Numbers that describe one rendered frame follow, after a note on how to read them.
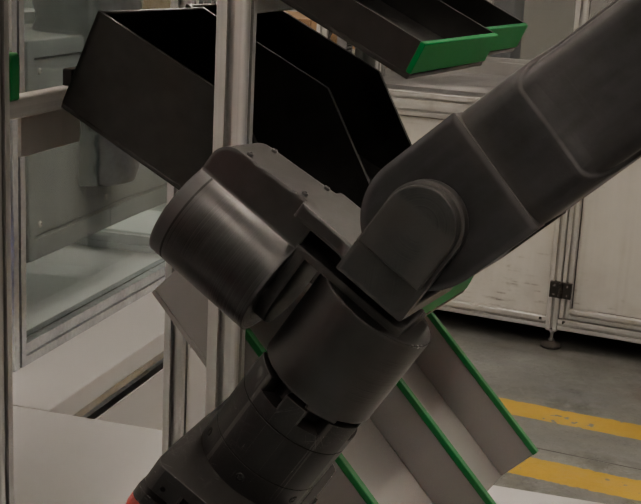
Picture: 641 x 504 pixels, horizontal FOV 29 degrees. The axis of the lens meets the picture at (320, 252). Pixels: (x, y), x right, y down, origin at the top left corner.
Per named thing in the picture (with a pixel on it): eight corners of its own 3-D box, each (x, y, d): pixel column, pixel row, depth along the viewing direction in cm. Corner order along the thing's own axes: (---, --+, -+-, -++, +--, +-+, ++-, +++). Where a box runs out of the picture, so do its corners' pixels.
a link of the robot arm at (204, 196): (478, 219, 49) (523, 199, 57) (260, 40, 51) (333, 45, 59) (305, 438, 53) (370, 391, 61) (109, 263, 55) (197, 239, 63)
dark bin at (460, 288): (464, 293, 89) (514, 206, 86) (390, 339, 78) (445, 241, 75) (166, 91, 97) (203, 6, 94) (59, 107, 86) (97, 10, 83)
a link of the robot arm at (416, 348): (422, 341, 52) (459, 313, 57) (299, 235, 53) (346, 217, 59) (329, 457, 54) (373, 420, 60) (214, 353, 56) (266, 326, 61)
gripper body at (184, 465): (134, 489, 55) (222, 369, 53) (221, 412, 65) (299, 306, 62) (247, 585, 55) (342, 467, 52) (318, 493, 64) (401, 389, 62)
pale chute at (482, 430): (500, 477, 107) (539, 450, 105) (444, 537, 96) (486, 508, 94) (304, 218, 111) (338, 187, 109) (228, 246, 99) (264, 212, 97)
